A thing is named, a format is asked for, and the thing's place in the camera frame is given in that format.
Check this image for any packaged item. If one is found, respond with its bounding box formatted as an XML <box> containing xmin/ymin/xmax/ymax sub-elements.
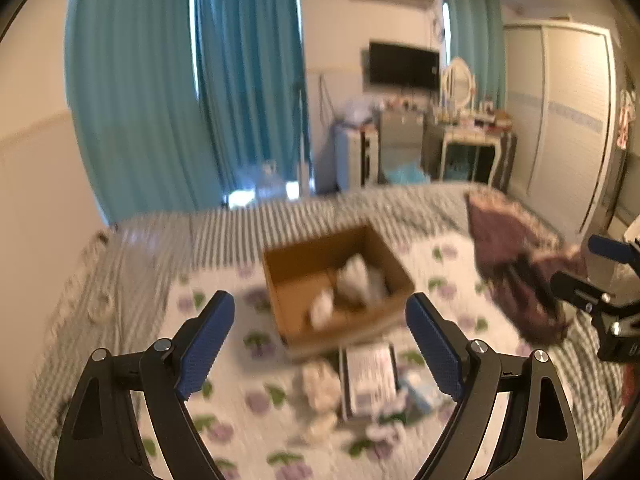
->
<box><xmin>338</xmin><ymin>341</ymin><xmax>399</xmax><ymax>422</ymax></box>

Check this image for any cream lace garment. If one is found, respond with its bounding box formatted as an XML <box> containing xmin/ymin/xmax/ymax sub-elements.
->
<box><xmin>302</xmin><ymin>359</ymin><xmax>342</xmax><ymax>413</ymax></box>

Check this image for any white knit sock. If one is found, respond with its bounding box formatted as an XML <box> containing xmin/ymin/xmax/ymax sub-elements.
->
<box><xmin>335</xmin><ymin>254</ymin><xmax>387</xmax><ymax>307</ymax></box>

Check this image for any cream sock bundle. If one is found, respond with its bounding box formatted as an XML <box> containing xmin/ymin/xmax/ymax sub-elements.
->
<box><xmin>302</xmin><ymin>412</ymin><xmax>338</xmax><ymax>445</ymax></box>

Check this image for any purple fringed blanket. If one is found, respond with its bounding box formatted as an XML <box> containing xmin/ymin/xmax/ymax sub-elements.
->
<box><xmin>465</xmin><ymin>188</ymin><xmax>587</xmax><ymax>346</ymax></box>

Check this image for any tape roll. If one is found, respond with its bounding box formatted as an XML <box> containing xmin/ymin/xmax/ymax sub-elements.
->
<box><xmin>87</xmin><ymin>292</ymin><xmax>117</xmax><ymax>325</ymax></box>

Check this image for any grey checkered bed cover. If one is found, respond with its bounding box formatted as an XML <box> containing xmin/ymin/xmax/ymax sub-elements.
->
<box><xmin>24</xmin><ymin>181</ymin><xmax>626</xmax><ymax>476</ymax></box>

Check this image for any white floral quilted mat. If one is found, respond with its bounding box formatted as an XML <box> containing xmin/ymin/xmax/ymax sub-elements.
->
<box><xmin>155</xmin><ymin>233</ymin><xmax>532</xmax><ymax>479</ymax></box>

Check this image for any white wardrobe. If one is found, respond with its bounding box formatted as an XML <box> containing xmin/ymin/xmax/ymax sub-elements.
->
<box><xmin>504</xmin><ymin>20</ymin><xmax>617</xmax><ymax>240</ymax></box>

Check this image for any blue plastic bag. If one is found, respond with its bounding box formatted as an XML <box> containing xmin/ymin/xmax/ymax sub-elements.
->
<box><xmin>384</xmin><ymin>164</ymin><xmax>431</xmax><ymax>185</ymax></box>

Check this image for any white dressing table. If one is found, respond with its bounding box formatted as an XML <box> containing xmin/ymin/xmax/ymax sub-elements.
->
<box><xmin>426</xmin><ymin>109</ymin><xmax>516</xmax><ymax>191</ymax></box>

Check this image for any oval white vanity mirror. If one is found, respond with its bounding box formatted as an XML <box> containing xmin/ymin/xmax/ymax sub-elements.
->
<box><xmin>440</xmin><ymin>56</ymin><xmax>475</xmax><ymax>112</ymax></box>

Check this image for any grey mini fridge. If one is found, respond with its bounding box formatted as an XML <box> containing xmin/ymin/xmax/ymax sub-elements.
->
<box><xmin>378</xmin><ymin>110</ymin><xmax>425</xmax><ymax>179</ymax></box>

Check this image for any brown cardboard box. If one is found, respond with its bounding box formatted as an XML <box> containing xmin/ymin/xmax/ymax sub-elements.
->
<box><xmin>262</xmin><ymin>223</ymin><xmax>416</xmax><ymax>360</ymax></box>

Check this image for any right teal curtain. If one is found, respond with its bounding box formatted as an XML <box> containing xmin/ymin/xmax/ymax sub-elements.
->
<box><xmin>444</xmin><ymin>0</ymin><xmax>506</xmax><ymax>108</ymax></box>

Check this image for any clear plastic bag on suitcase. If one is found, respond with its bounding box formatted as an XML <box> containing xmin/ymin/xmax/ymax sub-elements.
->
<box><xmin>341</xmin><ymin>96</ymin><xmax>378</xmax><ymax>128</ymax></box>

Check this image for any clear water jug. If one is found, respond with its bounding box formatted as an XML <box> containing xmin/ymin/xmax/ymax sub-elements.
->
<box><xmin>255</xmin><ymin>160</ymin><xmax>288</xmax><ymax>202</ymax></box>

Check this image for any large teal curtain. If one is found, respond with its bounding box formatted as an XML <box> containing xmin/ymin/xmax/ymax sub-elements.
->
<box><xmin>64</xmin><ymin>0</ymin><xmax>222</xmax><ymax>223</ymax></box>

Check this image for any black wall television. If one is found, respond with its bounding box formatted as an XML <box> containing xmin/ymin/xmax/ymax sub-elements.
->
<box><xmin>369</xmin><ymin>41</ymin><xmax>439</xmax><ymax>91</ymax></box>

